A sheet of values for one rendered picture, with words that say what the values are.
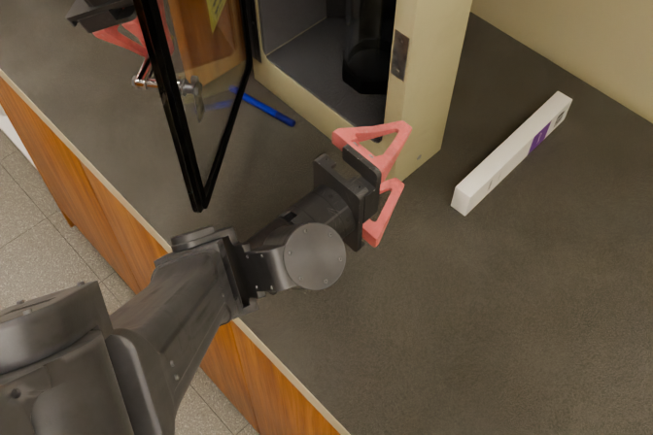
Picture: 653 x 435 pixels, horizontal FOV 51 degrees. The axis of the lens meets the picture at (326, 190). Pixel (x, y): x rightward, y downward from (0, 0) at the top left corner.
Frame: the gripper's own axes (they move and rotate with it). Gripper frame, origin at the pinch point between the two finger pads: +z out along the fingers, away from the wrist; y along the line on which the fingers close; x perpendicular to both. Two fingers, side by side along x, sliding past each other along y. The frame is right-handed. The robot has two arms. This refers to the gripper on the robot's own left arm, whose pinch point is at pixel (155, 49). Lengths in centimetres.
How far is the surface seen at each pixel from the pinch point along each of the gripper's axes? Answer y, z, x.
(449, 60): -29.8, 20.0, -10.0
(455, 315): -26, 41, 16
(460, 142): -24.9, 40.5, -14.3
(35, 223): 121, 75, -41
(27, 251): 119, 76, -31
